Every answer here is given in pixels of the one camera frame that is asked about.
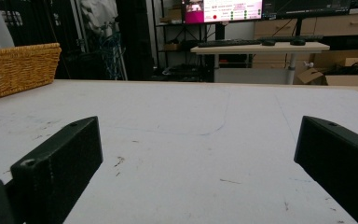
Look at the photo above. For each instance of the woven wicker basket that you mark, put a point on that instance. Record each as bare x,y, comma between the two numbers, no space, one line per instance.
15,70

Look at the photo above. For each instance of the white table board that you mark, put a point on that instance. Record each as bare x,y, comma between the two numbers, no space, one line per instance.
180,155

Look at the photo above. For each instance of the open cardboard box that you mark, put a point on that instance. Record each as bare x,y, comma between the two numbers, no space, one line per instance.
338,80

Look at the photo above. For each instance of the hanging white cloth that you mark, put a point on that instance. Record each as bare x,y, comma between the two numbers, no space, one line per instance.
99,14

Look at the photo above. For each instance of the white-legged wooden desk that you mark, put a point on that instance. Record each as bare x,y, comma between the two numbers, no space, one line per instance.
261,48

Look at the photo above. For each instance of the lit computer monitor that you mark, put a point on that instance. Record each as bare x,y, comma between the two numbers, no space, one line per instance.
227,11

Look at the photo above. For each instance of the dark computer monitor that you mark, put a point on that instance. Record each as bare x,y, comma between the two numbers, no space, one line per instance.
307,7

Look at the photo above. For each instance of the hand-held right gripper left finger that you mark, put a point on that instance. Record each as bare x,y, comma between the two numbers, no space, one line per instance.
59,168

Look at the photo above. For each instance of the black keyboard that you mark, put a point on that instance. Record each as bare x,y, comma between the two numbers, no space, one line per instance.
292,38
227,43

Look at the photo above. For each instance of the black computer mouse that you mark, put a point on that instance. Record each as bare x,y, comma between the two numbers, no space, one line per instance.
268,43
297,42

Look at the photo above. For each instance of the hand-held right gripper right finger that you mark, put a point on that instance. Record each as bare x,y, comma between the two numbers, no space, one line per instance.
341,161

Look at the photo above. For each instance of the wooden drawer cabinet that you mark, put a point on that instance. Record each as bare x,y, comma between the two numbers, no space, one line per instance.
332,25

